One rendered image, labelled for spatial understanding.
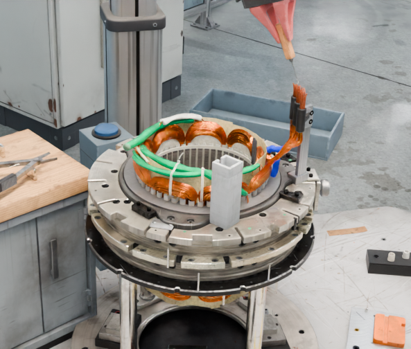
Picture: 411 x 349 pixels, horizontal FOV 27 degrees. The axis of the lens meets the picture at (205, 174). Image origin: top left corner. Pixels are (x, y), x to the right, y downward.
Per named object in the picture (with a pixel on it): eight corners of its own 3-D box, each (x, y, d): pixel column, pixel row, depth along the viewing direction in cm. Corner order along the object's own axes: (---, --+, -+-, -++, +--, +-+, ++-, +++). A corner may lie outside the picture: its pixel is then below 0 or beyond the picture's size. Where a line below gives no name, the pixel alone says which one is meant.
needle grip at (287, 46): (294, 58, 141) (283, 23, 139) (284, 60, 142) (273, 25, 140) (296, 55, 143) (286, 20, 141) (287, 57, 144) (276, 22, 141)
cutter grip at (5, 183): (-4, 195, 119) (-4, 185, 119) (-8, 193, 120) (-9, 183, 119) (17, 183, 122) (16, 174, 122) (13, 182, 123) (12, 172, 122)
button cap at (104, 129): (122, 134, 147) (122, 129, 146) (100, 139, 145) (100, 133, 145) (111, 124, 150) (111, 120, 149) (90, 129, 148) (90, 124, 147)
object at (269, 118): (327, 248, 165) (344, 112, 151) (312, 279, 156) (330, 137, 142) (205, 219, 172) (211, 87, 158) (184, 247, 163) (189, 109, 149)
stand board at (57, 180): (-24, 232, 118) (-26, 217, 117) (-87, 178, 130) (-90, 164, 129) (96, 187, 130) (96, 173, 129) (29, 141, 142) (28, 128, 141)
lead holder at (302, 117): (300, 133, 114) (303, 110, 113) (276, 124, 117) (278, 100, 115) (317, 125, 117) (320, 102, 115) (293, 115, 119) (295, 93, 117)
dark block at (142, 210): (138, 206, 115) (138, 198, 115) (156, 216, 113) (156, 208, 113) (131, 210, 114) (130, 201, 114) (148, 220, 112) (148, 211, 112)
